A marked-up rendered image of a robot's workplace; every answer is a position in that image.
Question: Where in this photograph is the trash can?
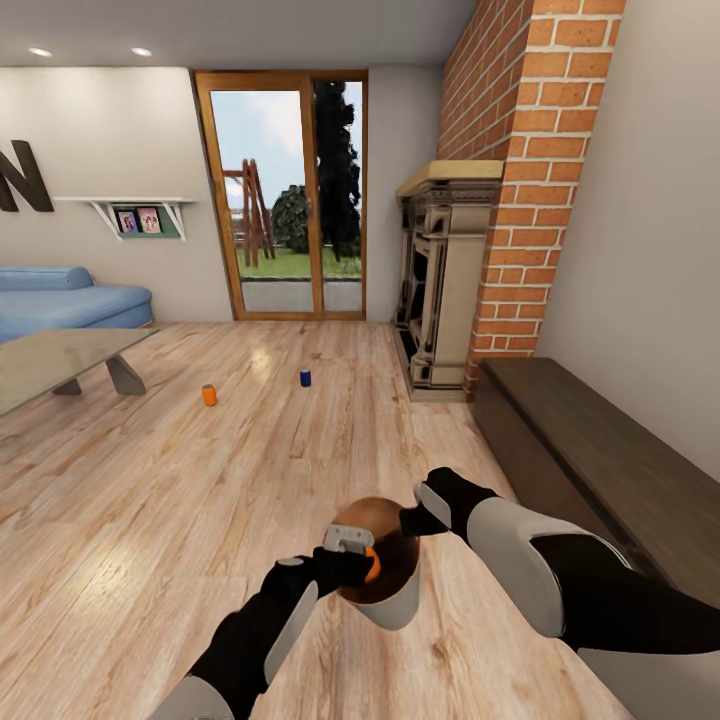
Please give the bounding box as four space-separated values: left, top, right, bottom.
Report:
331 497 421 631

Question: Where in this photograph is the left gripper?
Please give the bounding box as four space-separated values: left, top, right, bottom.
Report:
313 546 375 593

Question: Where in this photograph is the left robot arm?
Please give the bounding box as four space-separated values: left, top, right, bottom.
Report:
147 523 375 720

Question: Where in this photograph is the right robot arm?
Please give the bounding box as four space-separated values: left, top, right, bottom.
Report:
399 467 720 720

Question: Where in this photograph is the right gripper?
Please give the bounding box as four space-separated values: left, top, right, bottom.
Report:
399 504 450 537

